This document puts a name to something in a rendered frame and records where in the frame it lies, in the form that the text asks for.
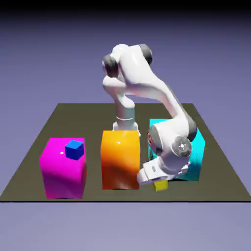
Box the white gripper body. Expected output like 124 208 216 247
136 158 174 186

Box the small yellow cube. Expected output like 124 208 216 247
151 179 169 192

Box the small blue cube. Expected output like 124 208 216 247
64 139 85 161

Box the large orange box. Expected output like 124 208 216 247
100 130 141 190

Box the large cyan box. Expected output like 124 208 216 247
148 118 206 182

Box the large magenta box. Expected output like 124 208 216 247
39 137 87 200

